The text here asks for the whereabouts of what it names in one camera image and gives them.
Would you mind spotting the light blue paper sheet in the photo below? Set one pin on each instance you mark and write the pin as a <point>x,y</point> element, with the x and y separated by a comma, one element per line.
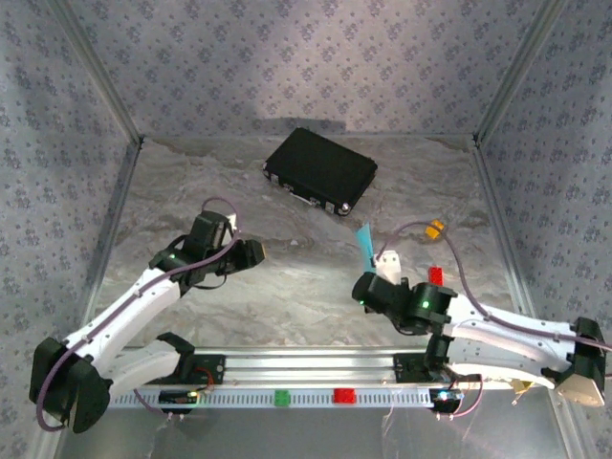
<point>365,239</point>

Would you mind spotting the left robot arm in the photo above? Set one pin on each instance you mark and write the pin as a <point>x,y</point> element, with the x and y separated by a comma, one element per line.
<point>119,315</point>

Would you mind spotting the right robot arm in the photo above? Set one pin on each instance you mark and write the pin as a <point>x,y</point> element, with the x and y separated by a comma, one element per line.
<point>507,344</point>

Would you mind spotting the small red toy brick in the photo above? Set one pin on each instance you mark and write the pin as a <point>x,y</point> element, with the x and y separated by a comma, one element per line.
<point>435,276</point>

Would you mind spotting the yellow toy brick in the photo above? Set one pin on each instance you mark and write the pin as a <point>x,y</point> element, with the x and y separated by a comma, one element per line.
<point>432,232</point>

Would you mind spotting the black hard case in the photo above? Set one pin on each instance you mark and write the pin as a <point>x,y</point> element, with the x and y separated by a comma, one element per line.
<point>320,167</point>

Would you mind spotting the right black circuit board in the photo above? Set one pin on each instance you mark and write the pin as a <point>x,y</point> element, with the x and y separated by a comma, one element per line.
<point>444,397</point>

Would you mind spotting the black circuit board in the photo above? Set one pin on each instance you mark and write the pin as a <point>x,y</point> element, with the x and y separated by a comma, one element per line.
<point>177,398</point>
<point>444,397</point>

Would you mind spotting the large red toy brick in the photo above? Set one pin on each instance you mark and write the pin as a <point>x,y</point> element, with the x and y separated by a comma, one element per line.
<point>344,396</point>

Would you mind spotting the left black circuit board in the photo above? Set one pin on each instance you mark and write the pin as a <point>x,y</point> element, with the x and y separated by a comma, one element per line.
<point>177,398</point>

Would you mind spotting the green toy brick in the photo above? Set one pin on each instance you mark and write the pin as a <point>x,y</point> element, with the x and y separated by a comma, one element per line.
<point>282,398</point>

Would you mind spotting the gold paper tag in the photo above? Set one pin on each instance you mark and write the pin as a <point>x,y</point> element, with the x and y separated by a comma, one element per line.
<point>522,385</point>

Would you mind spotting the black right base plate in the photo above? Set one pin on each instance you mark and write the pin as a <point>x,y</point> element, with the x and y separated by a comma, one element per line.
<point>408,368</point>

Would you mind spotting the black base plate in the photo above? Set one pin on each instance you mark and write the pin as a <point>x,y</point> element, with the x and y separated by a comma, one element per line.
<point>212,370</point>
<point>408,368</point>

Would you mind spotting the aluminium frame bar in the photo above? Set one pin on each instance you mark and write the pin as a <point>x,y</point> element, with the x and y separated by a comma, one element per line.
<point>120,205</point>
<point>517,72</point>
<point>98,72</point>
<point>496,205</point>

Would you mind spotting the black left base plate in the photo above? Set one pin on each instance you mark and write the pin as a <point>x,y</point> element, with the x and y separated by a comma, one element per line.
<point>212,370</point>

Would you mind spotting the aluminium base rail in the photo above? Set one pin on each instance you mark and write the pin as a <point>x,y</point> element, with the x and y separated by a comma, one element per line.
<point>311,368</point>

